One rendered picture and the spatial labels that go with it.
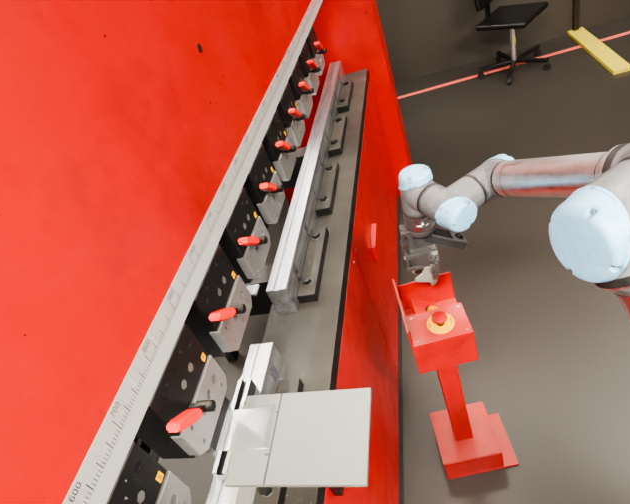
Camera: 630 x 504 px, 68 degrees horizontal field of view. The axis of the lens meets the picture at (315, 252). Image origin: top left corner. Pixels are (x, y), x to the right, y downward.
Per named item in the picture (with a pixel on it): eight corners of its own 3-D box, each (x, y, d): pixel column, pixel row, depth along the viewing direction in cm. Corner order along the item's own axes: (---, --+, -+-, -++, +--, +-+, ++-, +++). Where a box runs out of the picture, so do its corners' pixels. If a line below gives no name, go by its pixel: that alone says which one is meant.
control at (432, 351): (478, 359, 124) (471, 316, 113) (419, 374, 126) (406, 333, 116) (456, 306, 140) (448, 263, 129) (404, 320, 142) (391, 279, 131)
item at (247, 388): (232, 480, 87) (226, 473, 85) (218, 480, 88) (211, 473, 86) (256, 386, 102) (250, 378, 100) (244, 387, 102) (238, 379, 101)
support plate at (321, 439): (367, 487, 76) (366, 484, 75) (226, 487, 84) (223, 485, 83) (371, 390, 89) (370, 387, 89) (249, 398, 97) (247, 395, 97)
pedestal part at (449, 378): (473, 437, 163) (452, 344, 130) (456, 441, 164) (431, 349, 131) (467, 422, 168) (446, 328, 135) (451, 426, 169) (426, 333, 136)
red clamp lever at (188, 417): (179, 421, 64) (215, 397, 73) (154, 423, 65) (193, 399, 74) (181, 434, 64) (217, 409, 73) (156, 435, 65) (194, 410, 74)
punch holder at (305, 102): (308, 120, 163) (292, 75, 153) (286, 126, 166) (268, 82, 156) (313, 102, 174) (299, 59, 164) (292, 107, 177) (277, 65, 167)
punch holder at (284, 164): (289, 183, 134) (267, 133, 124) (262, 189, 136) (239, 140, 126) (297, 157, 145) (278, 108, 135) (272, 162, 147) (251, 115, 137)
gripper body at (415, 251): (402, 255, 125) (396, 220, 117) (434, 248, 124) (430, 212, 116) (408, 274, 119) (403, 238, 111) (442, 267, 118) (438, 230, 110)
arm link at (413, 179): (413, 185, 100) (389, 172, 106) (418, 225, 107) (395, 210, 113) (441, 169, 102) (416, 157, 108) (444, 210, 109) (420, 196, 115)
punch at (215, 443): (221, 457, 85) (196, 431, 79) (211, 457, 86) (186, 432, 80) (234, 407, 93) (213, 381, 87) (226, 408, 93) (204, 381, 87)
